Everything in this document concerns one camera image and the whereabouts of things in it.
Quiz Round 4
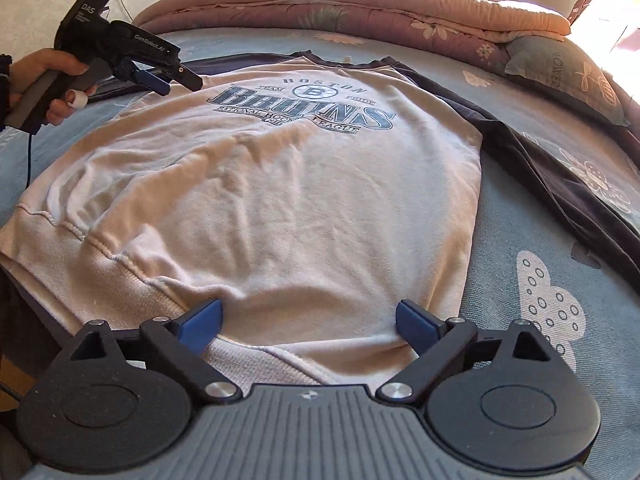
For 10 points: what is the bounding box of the person's left hand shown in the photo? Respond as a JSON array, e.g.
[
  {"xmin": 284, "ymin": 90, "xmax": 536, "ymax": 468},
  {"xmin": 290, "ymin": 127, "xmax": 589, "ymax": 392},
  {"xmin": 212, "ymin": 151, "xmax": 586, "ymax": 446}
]
[{"xmin": 7, "ymin": 47, "xmax": 101, "ymax": 128}]

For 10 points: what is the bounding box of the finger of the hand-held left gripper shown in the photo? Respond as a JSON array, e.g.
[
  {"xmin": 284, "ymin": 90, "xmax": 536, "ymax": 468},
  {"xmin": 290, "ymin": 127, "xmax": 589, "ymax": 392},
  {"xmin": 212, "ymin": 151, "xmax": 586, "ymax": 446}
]
[
  {"xmin": 120, "ymin": 60, "xmax": 171, "ymax": 97},
  {"xmin": 140, "ymin": 51, "xmax": 205, "ymax": 93}
]

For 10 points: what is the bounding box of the bed with blue floral sheet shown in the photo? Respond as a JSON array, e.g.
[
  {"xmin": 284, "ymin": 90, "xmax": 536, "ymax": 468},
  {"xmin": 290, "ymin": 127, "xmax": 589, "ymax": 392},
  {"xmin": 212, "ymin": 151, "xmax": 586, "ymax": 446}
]
[{"xmin": 0, "ymin": 25, "xmax": 640, "ymax": 480}]

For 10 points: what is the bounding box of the pink floral folded quilt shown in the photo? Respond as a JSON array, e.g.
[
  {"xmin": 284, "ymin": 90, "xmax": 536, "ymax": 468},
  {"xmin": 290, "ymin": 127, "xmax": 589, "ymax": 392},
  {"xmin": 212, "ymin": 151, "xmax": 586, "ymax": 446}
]
[{"xmin": 132, "ymin": 0, "xmax": 573, "ymax": 78}]

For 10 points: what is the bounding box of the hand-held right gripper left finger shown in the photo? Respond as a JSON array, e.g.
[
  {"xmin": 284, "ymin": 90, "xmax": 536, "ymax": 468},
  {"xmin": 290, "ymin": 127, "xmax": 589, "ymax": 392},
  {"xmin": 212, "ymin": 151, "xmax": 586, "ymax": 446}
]
[{"xmin": 70, "ymin": 298, "xmax": 241, "ymax": 403}]

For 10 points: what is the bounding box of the white and navy raglan sweatshirt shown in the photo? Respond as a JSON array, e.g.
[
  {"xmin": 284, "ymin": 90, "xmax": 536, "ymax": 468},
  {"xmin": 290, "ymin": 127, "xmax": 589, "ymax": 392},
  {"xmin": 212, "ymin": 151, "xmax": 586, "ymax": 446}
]
[{"xmin": 0, "ymin": 50, "xmax": 640, "ymax": 396}]

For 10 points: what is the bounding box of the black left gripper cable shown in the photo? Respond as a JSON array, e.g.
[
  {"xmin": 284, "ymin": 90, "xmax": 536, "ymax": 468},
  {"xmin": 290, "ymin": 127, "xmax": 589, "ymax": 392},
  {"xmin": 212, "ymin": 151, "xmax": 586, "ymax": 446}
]
[{"xmin": 24, "ymin": 130, "xmax": 37, "ymax": 196}]

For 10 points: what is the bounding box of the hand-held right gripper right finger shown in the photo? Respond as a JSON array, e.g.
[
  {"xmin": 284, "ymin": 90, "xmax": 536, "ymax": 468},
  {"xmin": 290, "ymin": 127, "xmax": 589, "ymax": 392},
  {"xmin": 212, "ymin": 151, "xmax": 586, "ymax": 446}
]
[{"xmin": 375, "ymin": 299, "xmax": 556, "ymax": 402}]

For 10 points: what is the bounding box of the blue-green floral pillow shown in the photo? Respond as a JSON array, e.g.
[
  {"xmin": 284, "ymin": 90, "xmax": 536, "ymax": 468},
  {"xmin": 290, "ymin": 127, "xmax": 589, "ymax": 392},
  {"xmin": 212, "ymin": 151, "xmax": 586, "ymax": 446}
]
[{"xmin": 505, "ymin": 35, "xmax": 631, "ymax": 126}]

